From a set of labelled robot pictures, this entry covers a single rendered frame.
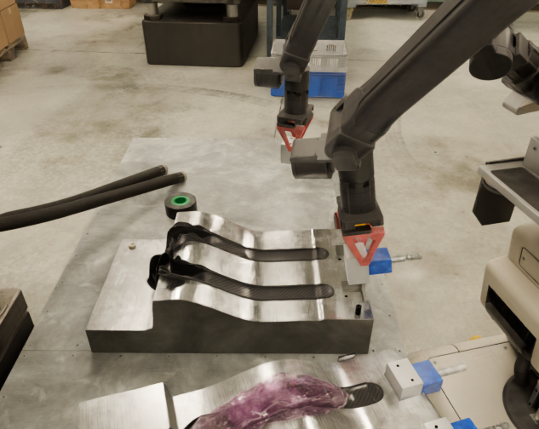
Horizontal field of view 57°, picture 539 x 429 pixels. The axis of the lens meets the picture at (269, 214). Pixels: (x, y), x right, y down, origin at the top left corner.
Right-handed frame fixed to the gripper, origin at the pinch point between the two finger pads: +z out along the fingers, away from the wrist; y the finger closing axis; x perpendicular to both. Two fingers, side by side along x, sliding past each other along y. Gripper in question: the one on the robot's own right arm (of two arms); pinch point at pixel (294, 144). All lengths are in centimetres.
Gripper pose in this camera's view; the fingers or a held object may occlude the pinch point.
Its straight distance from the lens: 126.9
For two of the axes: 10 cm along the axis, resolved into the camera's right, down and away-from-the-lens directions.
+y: -3.4, 5.3, -7.7
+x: 9.4, 2.0, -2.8
